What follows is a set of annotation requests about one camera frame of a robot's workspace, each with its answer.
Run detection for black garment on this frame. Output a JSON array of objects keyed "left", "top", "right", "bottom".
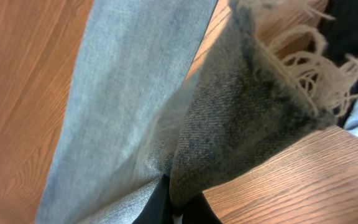
[{"left": 318, "top": 0, "right": 358, "bottom": 130}]

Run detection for light blue denim jeans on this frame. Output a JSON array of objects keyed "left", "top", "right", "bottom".
[{"left": 35, "top": 1, "right": 358, "bottom": 223}]

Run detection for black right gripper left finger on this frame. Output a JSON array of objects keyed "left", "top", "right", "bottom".
[{"left": 133, "top": 175, "right": 173, "bottom": 224}]

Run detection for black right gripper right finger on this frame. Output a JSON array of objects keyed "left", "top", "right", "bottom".
[{"left": 182, "top": 193, "right": 222, "bottom": 224}]

